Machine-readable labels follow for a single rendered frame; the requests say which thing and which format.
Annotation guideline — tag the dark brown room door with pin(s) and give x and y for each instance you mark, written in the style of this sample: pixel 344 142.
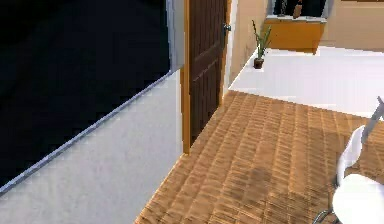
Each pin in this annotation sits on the dark brown room door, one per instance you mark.
pixel 205 66

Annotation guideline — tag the green potted house plant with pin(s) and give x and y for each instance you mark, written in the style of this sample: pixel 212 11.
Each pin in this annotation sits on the green potted house plant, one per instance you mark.
pixel 261 46

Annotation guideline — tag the orange wooden cabinet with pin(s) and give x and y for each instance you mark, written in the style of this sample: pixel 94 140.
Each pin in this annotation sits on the orange wooden cabinet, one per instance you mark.
pixel 293 33

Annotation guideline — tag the brown bottle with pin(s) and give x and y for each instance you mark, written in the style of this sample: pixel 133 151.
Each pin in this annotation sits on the brown bottle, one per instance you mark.
pixel 297 10

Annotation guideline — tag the grey table leg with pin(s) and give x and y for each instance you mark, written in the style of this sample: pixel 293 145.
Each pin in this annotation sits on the grey table leg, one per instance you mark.
pixel 373 120

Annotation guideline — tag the dark window with grey frame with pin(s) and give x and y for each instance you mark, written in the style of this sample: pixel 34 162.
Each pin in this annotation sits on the dark window with grey frame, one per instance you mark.
pixel 66 66

